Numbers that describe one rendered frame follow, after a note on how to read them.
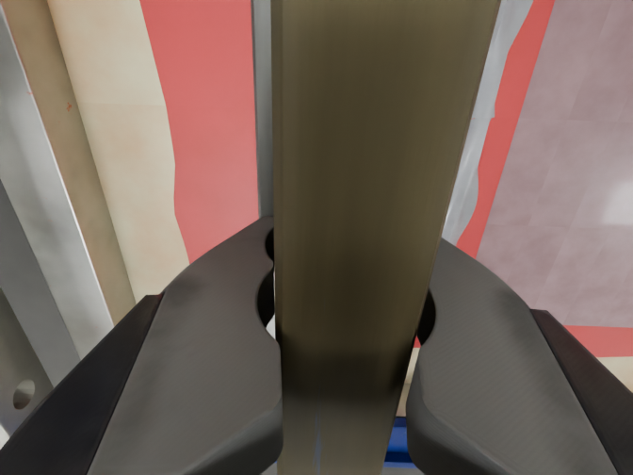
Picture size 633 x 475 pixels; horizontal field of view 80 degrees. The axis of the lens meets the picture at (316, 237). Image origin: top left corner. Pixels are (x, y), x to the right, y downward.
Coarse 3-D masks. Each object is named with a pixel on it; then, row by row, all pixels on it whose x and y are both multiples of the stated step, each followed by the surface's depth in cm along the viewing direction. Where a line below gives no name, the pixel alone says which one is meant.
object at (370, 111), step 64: (320, 0) 4; (384, 0) 4; (448, 0) 4; (320, 64) 5; (384, 64) 5; (448, 64) 5; (320, 128) 5; (384, 128) 5; (448, 128) 5; (320, 192) 6; (384, 192) 6; (448, 192) 6; (320, 256) 6; (384, 256) 6; (320, 320) 7; (384, 320) 7; (320, 384) 8; (384, 384) 8; (320, 448) 9; (384, 448) 10
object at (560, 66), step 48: (144, 0) 20; (192, 0) 20; (240, 0) 20; (576, 0) 20; (624, 0) 20; (192, 48) 22; (240, 48) 22; (528, 48) 21; (576, 48) 21; (624, 48) 21; (192, 96) 23; (240, 96) 23; (528, 96) 23; (576, 96) 23; (624, 96) 22
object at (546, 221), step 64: (192, 128) 24; (512, 128) 24; (576, 128) 24; (192, 192) 26; (256, 192) 26; (512, 192) 26; (576, 192) 26; (192, 256) 29; (512, 256) 29; (576, 256) 29; (576, 320) 32
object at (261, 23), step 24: (264, 0) 10; (264, 24) 10; (264, 48) 11; (264, 72) 11; (264, 96) 11; (264, 120) 12; (264, 144) 12; (264, 168) 12; (264, 192) 13; (264, 216) 13
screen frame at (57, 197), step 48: (0, 0) 18; (0, 48) 19; (48, 48) 21; (0, 96) 20; (48, 96) 21; (0, 144) 21; (48, 144) 21; (48, 192) 23; (96, 192) 26; (48, 240) 25; (96, 240) 26; (96, 288) 27; (96, 336) 29
